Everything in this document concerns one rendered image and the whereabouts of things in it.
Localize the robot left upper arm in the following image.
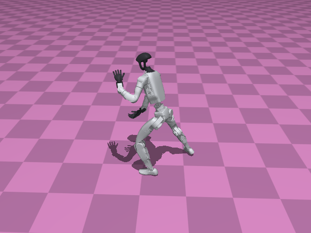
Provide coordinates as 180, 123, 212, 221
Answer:
131, 75, 149, 103

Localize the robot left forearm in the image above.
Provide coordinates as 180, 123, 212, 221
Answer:
117, 83, 135, 101

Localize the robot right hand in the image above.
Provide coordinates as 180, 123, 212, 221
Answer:
128, 108, 146, 119

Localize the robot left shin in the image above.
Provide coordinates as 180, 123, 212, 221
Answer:
134, 143, 153, 171

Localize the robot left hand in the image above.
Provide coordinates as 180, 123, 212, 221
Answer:
113, 70, 125, 88

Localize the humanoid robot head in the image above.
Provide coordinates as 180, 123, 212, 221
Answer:
136, 52, 154, 73

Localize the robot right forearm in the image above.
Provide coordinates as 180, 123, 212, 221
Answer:
141, 95, 149, 111

